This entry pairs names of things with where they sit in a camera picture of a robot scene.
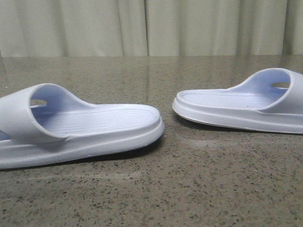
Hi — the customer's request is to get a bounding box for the light blue slipper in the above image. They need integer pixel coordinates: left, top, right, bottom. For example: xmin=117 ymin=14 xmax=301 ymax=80
xmin=0 ymin=83 xmax=164 ymax=169
xmin=172 ymin=68 xmax=303 ymax=134

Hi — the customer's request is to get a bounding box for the white pleated curtain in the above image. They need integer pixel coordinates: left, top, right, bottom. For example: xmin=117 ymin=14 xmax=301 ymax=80
xmin=0 ymin=0 xmax=303 ymax=57

